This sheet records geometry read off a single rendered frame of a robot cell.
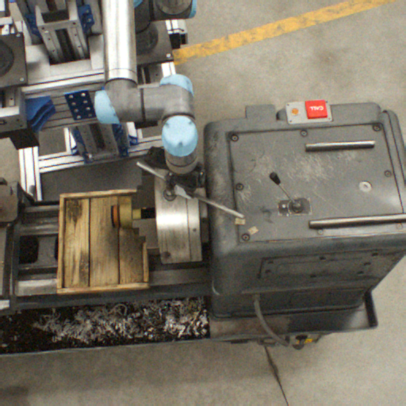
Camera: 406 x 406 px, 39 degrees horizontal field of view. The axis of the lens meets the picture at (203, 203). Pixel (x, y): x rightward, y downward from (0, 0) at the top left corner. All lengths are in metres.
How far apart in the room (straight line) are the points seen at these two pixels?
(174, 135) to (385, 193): 0.72
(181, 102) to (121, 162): 1.65
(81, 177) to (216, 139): 1.29
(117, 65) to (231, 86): 2.08
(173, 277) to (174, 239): 0.31
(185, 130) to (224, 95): 2.12
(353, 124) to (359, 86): 1.69
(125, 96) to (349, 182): 0.72
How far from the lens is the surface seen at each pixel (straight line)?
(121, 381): 2.79
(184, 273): 1.97
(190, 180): 1.40
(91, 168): 2.93
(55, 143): 3.04
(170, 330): 2.22
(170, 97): 1.30
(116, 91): 1.32
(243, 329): 2.25
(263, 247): 1.59
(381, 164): 1.75
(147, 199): 1.78
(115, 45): 1.38
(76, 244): 2.03
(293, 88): 3.41
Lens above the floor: 2.74
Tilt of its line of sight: 65 degrees down
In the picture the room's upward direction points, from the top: 2 degrees counter-clockwise
